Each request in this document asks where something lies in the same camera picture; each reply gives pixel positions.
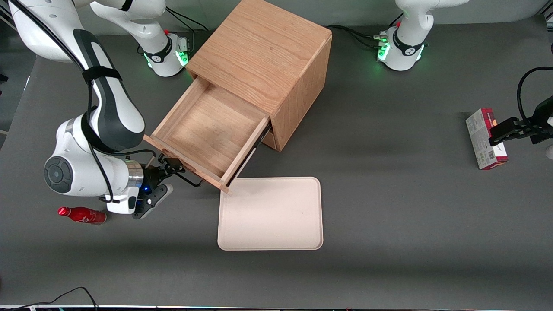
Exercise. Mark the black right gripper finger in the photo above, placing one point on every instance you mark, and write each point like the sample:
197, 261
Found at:
166, 174
176, 165

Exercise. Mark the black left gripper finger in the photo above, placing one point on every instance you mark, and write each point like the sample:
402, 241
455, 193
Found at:
542, 138
503, 129

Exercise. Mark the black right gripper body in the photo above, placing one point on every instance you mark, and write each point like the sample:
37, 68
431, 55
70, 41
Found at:
150, 176

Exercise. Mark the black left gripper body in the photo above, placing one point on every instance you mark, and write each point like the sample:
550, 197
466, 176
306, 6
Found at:
542, 115

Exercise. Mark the wooden drawer with box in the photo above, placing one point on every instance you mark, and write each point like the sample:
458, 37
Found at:
207, 125

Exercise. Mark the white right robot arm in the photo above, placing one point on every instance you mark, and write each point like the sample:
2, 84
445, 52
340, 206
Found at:
116, 112

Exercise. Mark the wooden drawer cabinet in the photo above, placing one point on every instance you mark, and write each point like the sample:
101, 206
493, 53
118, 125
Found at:
263, 52

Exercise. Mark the red and white carton box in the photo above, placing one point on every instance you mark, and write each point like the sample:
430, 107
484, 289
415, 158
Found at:
483, 138

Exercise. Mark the red cola bottle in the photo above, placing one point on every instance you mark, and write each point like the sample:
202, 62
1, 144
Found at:
84, 215

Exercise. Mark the beige rectangular tray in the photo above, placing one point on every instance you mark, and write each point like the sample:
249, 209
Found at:
270, 214

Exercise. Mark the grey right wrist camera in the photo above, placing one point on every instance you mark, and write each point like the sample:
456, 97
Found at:
162, 194

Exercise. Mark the black drawer slide rail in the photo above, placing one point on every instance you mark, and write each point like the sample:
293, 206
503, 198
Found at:
248, 157

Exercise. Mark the aluminium frame rail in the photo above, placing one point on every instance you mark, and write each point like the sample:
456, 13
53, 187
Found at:
548, 16
4, 16

